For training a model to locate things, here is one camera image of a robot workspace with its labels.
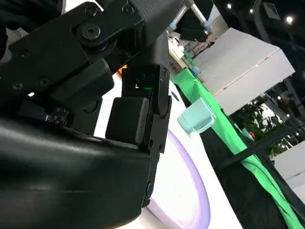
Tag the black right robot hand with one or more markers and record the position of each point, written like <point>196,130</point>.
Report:
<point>59,167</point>

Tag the orange white toy bread roll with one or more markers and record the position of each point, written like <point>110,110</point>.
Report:
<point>121,71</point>

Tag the lilac plate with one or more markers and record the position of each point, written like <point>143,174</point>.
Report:
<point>188,190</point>

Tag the black table grommet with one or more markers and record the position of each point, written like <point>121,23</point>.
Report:
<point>175,96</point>

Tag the pale green mug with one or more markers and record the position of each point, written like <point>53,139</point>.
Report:
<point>197,117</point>

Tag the green cloth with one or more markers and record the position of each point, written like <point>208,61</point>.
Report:
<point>226,133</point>

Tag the black backdrop cloth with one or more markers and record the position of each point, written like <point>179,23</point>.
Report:
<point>238,190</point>

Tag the black pole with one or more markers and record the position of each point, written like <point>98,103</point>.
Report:
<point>257,149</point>

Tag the green leafy plant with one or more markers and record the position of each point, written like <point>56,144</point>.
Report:
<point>257,119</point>

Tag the white workshop desk block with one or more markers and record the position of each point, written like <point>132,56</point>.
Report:
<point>243,66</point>

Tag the white workshop table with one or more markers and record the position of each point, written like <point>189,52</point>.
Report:
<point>293,164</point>

